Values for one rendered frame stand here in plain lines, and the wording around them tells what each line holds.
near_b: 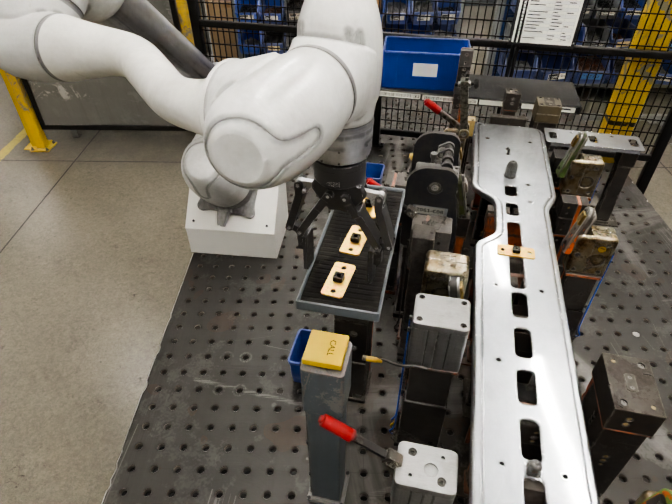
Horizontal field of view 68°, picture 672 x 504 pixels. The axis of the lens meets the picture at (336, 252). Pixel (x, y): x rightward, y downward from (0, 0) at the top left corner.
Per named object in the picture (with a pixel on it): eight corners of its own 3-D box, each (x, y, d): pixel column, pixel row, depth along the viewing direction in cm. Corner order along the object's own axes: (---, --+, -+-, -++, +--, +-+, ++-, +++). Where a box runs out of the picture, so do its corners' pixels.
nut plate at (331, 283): (341, 299, 83) (341, 294, 82) (320, 294, 84) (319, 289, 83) (356, 266, 89) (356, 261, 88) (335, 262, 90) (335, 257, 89)
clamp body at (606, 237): (581, 347, 133) (630, 247, 111) (533, 339, 135) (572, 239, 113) (576, 321, 140) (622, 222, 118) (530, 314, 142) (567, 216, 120)
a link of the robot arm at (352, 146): (363, 135, 62) (362, 176, 66) (382, 105, 69) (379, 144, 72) (295, 125, 64) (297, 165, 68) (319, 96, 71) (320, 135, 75)
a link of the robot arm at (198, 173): (193, 201, 150) (162, 185, 129) (209, 143, 152) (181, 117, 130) (245, 213, 149) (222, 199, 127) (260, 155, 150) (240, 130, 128)
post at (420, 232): (415, 358, 130) (435, 239, 104) (396, 355, 131) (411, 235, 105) (417, 344, 134) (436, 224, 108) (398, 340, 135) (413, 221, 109)
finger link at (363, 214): (345, 184, 76) (353, 181, 75) (380, 240, 80) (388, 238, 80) (337, 198, 73) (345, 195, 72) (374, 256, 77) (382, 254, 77)
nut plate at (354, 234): (358, 256, 91) (358, 251, 90) (338, 252, 92) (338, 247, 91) (371, 229, 97) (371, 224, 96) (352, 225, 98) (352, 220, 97)
